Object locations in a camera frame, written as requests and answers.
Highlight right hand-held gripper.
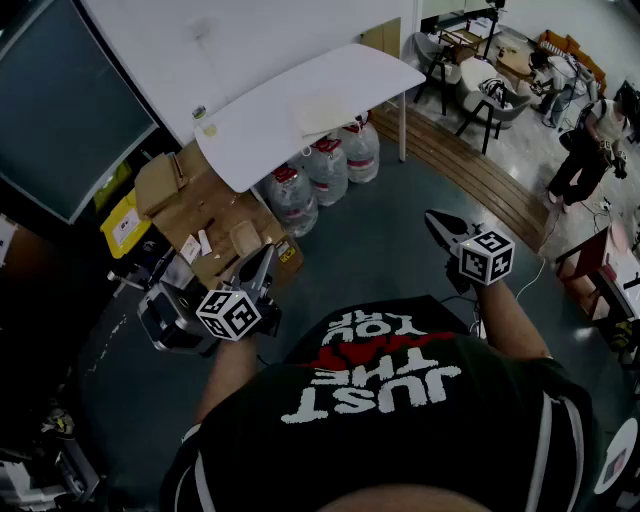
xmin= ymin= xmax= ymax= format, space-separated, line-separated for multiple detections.
xmin=424 ymin=209 xmax=517 ymax=296

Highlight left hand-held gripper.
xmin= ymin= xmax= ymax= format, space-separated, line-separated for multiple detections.
xmin=195 ymin=243 xmax=283 ymax=343

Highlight beige drawstring cloth bag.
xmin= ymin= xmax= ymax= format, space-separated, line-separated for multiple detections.
xmin=293 ymin=94 xmax=372 ymax=157

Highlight person's right forearm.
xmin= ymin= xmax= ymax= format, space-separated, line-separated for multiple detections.
xmin=473 ymin=280 xmax=555 ymax=362

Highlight person's left forearm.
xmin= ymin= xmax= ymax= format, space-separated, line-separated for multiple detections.
xmin=193 ymin=330 xmax=262 ymax=427

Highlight small beige tray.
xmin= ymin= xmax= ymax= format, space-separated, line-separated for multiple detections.
xmin=228 ymin=220 xmax=263 ymax=257

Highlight wooden slatted platform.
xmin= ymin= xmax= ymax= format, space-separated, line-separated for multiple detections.
xmin=370 ymin=103 xmax=552 ymax=253

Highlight white paper card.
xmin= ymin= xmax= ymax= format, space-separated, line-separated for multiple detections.
xmin=178 ymin=233 xmax=202 ymax=265

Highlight large cardboard box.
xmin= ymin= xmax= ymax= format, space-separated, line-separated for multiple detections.
xmin=149 ymin=142 xmax=305 ymax=292

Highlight clear water jug red cap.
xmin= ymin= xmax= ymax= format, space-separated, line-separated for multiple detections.
xmin=301 ymin=137 xmax=350 ymax=208
xmin=338 ymin=112 xmax=382 ymax=185
xmin=263 ymin=163 xmax=320 ymax=239

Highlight silver floor appliance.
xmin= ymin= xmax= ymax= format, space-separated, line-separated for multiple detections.
xmin=136 ymin=278 xmax=224 ymax=355

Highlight white armchair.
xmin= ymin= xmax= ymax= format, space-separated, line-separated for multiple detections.
xmin=453 ymin=56 xmax=532 ymax=155

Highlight folded cardboard box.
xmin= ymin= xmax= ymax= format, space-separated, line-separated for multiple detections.
xmin=133 ymin=151 xmax=190 ymax=220

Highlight yellow plastic bin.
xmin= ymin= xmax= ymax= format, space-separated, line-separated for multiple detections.
xmin=99 ymin=188 xmax=153 ymax=260

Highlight dark red table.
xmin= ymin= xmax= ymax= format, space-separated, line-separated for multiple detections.
xmin=553 ymin=219 xmax=640 ymax=322

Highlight striped cushion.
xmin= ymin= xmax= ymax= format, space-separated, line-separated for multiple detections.
xmin=478 ymin=76 xmax=512 ymax=110

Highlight grey chair black legs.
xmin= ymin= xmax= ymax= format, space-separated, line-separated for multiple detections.
xmin=411 ymin=31 xmax=462 ymax=117

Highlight yellow-green bin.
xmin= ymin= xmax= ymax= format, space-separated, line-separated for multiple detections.
xmin=93 ymin=160 xmax=133 ymax=212

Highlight wooden coffee table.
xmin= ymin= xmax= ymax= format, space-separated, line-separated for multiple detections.
xmin=493 ymin=42 xmax=540 ymax=84

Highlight person's black printed shirt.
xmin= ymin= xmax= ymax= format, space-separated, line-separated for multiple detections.
xmin=158 ymin=294 xmax=622 ymax=512

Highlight black tripod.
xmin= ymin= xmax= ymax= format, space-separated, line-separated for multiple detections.
xmin=478 ymin=0 xmax=508 ymax=62

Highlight brown wooden board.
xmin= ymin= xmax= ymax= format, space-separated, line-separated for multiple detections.
xmin=360 ymin=16 xmax=403 ymax=60

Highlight frosted glass panel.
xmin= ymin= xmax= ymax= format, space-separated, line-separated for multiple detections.
xmin=0 ymin=0 xmax=161 ymax=225

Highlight white floor cable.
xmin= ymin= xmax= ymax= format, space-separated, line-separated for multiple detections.
xmin=513 ymin=255 xmax=548 ymax=302

